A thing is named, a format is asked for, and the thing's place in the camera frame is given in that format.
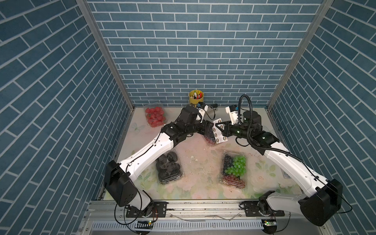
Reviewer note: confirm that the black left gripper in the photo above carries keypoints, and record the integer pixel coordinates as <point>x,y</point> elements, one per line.
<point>204,126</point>

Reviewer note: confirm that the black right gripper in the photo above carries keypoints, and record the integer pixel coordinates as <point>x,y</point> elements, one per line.
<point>226,132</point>

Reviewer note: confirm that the white fruit sticker sheet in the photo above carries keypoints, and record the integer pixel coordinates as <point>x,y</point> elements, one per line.
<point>214,128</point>

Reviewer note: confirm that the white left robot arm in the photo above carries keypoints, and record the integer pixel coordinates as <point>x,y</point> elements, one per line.
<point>119,177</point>

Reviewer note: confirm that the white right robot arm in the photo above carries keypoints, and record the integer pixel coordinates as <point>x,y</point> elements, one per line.
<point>320,198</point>

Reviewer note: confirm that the clear box of blueberries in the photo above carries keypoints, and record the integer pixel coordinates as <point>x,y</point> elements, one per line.
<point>210,138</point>

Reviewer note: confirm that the yellow pen cup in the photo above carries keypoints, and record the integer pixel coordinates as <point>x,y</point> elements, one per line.
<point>195,97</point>

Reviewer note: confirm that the clear box of mixed grapes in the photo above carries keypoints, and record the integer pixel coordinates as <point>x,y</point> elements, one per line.
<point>234,170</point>

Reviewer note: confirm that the clear box of avocados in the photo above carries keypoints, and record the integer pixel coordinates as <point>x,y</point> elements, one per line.
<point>168,167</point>

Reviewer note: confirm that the clear box of strawberries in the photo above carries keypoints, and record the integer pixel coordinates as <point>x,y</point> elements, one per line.
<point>155,115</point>

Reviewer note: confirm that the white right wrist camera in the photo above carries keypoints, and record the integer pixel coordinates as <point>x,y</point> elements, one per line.
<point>233,113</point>

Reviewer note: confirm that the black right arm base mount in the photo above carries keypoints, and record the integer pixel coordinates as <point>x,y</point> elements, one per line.
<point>259,207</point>

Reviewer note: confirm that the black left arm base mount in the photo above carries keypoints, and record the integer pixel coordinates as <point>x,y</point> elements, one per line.
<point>153,209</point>

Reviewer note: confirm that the aluminium front rail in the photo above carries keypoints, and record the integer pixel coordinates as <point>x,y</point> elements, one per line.
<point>225,209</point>

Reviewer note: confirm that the aluminium corner post right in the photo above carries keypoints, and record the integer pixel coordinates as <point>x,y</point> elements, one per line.
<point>319,16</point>

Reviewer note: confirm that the aluminium corner post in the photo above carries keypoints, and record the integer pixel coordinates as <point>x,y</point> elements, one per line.
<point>319,16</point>
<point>89,18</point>

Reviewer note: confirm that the aluminium corner post left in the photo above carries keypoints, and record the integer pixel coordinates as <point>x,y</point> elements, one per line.
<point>89,18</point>

